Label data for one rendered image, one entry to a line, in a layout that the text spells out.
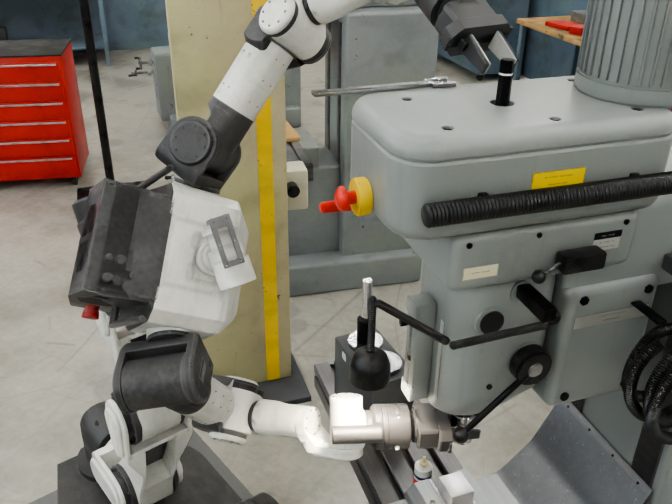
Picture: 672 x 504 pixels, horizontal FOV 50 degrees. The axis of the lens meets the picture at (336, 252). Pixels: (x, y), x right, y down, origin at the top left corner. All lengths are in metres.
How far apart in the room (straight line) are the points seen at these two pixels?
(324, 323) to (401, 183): 2.95
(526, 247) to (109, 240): 0.68
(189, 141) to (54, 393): 2.50
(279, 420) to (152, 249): 0.45
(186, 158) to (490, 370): 0.66
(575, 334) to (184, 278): 0.69
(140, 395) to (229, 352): 2.07
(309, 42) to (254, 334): 2.13
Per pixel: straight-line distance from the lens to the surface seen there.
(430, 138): 0.99
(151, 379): 1.29
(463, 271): 1.11
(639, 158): 1.19
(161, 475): 2.09
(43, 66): 5.58
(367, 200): 1.09
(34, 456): 3.39
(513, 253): 1.14
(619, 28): 1.21
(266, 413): 1.51
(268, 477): 3.09
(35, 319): 4.26
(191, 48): 2.76
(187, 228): 1.32
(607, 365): 1.40
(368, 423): 1.43
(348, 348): 1.85
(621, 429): 1.70
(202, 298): 1.31
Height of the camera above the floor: 2.22
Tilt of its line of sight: 29 degrees down
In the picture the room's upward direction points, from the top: 1 degrees clockwise
